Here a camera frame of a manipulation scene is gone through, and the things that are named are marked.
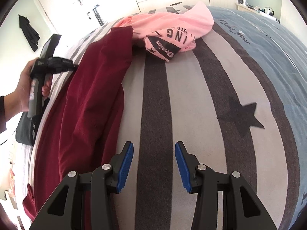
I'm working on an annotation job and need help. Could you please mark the person's left forearm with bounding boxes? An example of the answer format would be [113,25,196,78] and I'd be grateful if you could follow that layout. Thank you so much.
[1,91,22,133]

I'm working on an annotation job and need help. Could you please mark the striped star bed sheet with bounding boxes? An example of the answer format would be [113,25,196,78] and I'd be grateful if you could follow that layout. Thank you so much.
[22,7,306,229]

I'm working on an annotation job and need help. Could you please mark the person's left hand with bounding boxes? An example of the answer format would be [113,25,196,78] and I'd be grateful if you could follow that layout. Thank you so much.
[16,58,53,112]

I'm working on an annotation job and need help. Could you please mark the cluttered bedside table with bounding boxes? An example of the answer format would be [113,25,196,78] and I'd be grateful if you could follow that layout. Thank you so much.
[236,0,280,23]

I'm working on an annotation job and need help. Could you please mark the white room door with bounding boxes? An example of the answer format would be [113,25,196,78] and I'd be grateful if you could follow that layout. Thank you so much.
[39,0,102,34]

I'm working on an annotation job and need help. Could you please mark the folded black garment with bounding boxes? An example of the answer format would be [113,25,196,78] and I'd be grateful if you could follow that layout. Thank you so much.
[16,98,50,146]

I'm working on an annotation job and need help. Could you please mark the black hanging garment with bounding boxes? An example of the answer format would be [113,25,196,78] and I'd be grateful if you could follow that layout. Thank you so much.
[18,15,40,52]

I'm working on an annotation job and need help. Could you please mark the pink printed t-shirt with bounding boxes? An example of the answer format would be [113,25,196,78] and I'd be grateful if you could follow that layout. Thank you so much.
[115,2,214,62]

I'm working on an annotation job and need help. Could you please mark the dark red t-shirt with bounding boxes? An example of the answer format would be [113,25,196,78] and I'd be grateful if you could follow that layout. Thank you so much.
[23,26,133,220]

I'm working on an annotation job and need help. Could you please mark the silver suitcase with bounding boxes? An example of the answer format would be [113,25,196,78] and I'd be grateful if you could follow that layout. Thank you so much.
[86,4,106,26]

